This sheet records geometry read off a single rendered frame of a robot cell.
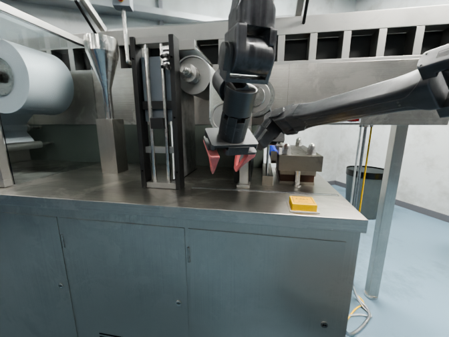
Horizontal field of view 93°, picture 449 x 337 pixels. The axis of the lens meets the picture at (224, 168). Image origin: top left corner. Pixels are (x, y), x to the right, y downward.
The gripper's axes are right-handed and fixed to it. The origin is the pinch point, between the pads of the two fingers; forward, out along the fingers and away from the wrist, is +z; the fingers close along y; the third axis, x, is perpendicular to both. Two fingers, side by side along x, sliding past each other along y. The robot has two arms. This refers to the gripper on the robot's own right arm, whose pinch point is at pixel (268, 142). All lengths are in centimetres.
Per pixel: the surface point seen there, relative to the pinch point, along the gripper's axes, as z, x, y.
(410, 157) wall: 218, 80, 195
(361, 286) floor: 101, -65, 74
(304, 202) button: -17.2, -25.9, 10.1
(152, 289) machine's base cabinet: 0, -59, -39
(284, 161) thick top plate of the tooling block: -2.2, -8.5, 5.9
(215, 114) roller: -6.8, 8.7, -22.2
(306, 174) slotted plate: 5.4, -11.2, 15.7
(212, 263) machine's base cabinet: -7, -47, -17
